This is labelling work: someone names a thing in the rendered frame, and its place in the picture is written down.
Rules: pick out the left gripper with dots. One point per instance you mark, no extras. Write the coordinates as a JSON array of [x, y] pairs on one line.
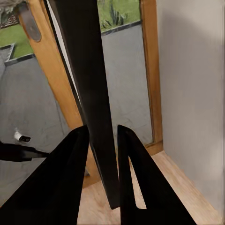
[[19, 153]]

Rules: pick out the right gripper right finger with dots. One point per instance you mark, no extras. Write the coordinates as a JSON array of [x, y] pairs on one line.
[[163, 205]]

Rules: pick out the door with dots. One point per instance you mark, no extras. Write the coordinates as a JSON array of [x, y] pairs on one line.
[[35, 94]]

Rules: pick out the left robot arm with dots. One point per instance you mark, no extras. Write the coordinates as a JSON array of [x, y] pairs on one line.
[[20, 151]]

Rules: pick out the poster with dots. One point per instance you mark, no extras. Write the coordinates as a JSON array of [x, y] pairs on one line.
[[76, 28]]

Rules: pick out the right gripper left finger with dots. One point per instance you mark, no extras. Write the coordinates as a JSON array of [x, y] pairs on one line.
[[52, 193]]

